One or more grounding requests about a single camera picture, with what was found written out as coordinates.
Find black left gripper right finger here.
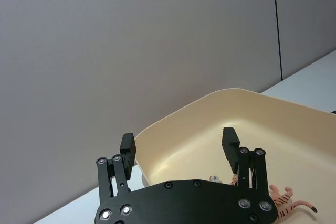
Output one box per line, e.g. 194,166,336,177
222,126,270,196

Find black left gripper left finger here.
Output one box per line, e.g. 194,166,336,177
96,133,137,207

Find cream plastic tray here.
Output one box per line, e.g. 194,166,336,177
133,88,336,224

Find orange striped toy tiger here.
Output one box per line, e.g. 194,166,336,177
230,174,318,220

